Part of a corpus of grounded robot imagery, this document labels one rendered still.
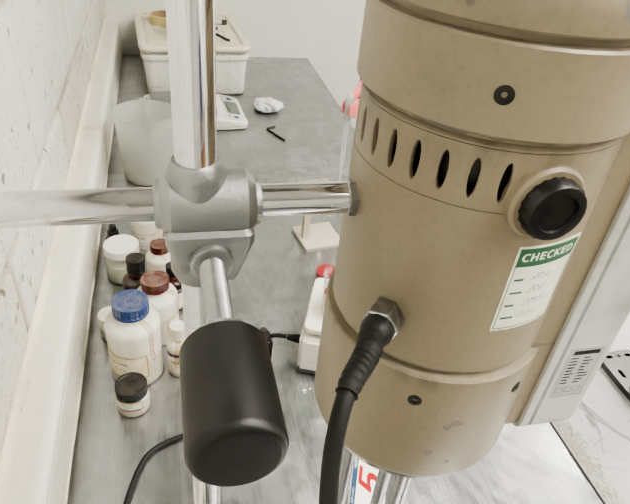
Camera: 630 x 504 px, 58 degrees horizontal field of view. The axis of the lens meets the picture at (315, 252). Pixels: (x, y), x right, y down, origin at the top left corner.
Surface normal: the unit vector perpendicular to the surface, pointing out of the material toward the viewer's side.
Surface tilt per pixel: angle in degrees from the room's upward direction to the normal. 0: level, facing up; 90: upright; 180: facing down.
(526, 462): 0
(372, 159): 90
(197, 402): 41
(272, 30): 90
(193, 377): 49
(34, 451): 0
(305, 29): 90
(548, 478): 0
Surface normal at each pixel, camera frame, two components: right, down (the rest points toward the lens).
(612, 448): 0.09, -0.81
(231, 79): 0.28, 0.63
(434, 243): -0.41, 0.50
